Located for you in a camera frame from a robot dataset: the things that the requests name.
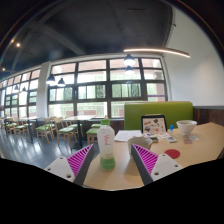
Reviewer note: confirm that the group of green-seated wooden chairs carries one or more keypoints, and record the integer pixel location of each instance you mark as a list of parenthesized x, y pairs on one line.
[(45, 128)]

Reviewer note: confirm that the green upholstered bench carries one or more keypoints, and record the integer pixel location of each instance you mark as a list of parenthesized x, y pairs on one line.
[(156, 109)]

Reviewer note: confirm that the wooden dining table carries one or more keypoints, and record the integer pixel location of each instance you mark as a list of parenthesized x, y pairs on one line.
[(78, 119)]

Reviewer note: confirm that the black-framed window wall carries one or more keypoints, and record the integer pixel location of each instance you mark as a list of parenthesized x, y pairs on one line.
[(93, 91)]

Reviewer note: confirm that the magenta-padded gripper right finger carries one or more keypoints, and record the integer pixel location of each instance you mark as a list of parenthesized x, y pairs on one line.
[(165, 165)]

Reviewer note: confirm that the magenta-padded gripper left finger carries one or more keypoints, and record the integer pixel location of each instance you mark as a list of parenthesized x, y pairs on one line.
[(58, 166)]

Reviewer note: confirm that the long linear ceiling light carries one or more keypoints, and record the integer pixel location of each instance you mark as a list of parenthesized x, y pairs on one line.
[(156, 50)]

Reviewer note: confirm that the white paper sheet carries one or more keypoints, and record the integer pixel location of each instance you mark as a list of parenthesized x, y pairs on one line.
[(126, 135)]

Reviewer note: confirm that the small blue-capped bottle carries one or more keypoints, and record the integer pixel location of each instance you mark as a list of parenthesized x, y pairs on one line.
[(171, 129)]

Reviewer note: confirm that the grey ceramic cup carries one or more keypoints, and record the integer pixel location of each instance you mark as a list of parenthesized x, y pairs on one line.
[(141, 141)]

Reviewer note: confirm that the white green-capped drink bottle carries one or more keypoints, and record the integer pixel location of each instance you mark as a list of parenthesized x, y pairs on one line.
[(106, 143)]

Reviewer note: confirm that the white ceramic bowl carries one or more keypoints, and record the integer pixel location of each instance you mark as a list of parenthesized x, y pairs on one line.
[(186, 127)]

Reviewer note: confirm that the small white card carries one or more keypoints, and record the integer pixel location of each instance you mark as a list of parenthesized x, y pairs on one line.
[(171, 139)]

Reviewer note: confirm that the flat round red coaster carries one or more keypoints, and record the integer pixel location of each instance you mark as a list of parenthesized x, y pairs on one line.
[(172, 153)]

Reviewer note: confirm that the white paper slip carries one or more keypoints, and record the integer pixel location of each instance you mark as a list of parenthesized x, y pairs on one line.
[(193, 137)]

